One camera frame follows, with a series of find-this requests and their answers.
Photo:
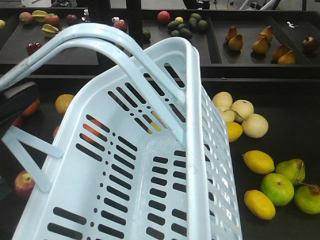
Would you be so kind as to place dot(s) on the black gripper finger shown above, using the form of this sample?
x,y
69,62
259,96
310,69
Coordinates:
x,y
14,101

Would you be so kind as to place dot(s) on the light blue plastic basket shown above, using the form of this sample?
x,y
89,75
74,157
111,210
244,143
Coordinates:
x,y
141,153

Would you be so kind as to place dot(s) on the grapefruit orange fruit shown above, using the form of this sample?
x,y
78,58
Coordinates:
x,y
29,111

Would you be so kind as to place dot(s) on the yellow green apple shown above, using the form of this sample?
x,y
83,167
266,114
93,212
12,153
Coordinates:
x,y
62,102

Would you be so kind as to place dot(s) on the red bell pepper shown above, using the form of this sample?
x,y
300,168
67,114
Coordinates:
x,y
33,47

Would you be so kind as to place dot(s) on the red apple near edge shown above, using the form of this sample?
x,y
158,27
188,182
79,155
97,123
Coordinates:
x,y
24,184

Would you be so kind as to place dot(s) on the red tomato fruit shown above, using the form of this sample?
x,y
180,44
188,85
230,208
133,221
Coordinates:
x,y
163,17

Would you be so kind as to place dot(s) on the dark green avocado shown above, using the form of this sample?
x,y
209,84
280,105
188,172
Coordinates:
x,y
185,33

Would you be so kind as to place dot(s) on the yellow lemon by pears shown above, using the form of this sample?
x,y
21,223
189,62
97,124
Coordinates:
x,y
234,131

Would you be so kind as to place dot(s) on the brown pear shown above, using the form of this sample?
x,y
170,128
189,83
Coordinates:
x,y
236,43

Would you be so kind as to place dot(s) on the white pear front right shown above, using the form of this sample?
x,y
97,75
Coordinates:
x,y
255,126

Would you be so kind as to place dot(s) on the black wooden produce stand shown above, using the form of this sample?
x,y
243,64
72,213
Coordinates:
x,y
287,96

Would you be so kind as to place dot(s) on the yellow lemon middle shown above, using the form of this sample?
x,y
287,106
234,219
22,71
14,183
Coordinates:
x,y
258,162

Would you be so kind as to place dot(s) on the yellow lemon front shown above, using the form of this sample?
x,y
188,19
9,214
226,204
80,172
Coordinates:
x,y
259,204

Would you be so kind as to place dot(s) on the green pear back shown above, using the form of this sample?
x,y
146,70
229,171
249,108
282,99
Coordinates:
x,y
293,169

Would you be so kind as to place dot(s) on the green pear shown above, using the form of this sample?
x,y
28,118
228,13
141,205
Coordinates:
x,y
307,198
293,169

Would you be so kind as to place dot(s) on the green pear front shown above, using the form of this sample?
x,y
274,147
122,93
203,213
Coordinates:
x,y
307,198

